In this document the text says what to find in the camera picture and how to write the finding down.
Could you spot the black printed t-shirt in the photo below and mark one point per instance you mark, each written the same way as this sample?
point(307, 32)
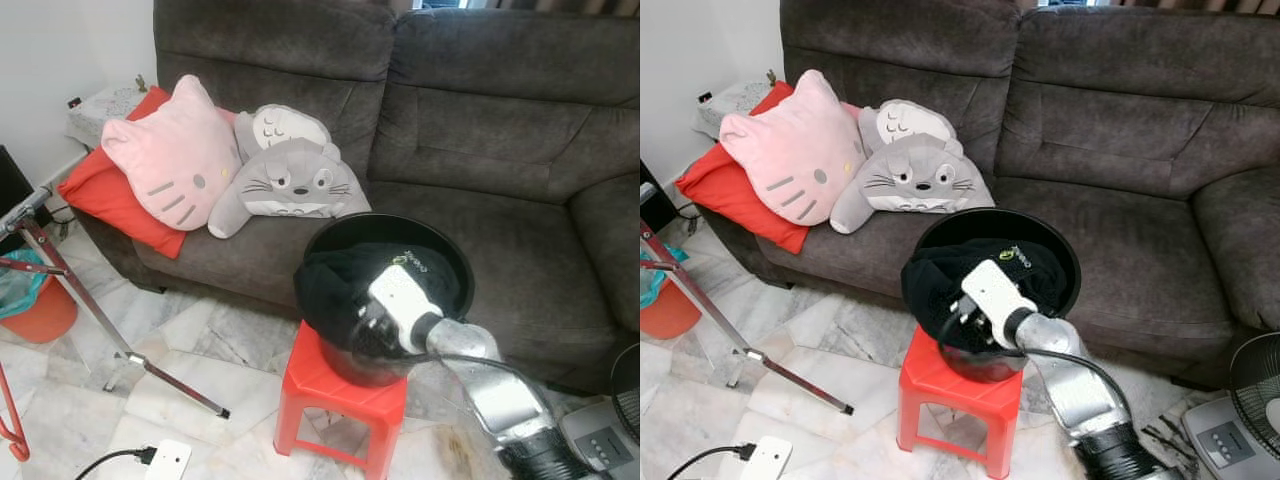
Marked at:
point(330, 290)
point(935, 285)

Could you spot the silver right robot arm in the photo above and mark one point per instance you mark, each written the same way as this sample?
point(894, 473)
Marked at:
point(1090, 400)
point(500, 400)

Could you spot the red plastic hanger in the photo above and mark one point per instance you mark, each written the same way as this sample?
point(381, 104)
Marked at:
point(12, 420)

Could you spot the red plastic stool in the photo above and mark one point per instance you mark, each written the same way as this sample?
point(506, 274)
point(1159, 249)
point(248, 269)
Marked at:
point(340, 400)
point(960, 385)

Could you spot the black plastic bucket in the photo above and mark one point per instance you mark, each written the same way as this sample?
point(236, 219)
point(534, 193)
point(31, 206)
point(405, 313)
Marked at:
point(1000, 222)
point(400, 228)

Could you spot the grey totoro plush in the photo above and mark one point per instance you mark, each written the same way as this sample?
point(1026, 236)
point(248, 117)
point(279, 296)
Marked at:
point(290, 185)
point(915, 180)

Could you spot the white and grey plush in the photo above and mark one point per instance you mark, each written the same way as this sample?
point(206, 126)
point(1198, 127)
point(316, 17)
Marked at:
point(285, 125)
point(910, 120)

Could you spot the dark grey fabric sofa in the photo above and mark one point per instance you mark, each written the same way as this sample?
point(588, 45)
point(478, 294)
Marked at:
point(500, 130)
point(1130, 130)

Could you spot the pink cat face cushion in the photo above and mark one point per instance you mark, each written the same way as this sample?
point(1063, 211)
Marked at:
point(790, 150)
point(170, 150)

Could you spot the grey floor fan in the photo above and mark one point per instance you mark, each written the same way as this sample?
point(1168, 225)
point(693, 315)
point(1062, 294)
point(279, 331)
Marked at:
point(1225, 440)
point(600, 445)

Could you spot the red cushion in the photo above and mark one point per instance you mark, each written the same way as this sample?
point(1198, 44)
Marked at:
point(730, 200)
point(110, 205)

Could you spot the silver metal clothes rack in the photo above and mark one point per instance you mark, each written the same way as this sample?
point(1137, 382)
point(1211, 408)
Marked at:
point(700, 297)
point(62, 272)

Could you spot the orange bin teal liner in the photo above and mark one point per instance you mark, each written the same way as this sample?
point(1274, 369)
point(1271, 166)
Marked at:
point(45, 320)
point(670, 315)

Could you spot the white speckled side table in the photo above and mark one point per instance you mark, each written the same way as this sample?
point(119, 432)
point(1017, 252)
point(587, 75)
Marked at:
point(730, 100)
point(100, 105)

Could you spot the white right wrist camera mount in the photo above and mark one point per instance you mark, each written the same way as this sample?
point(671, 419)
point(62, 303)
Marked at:
point(995, 290)
point(400, 295)

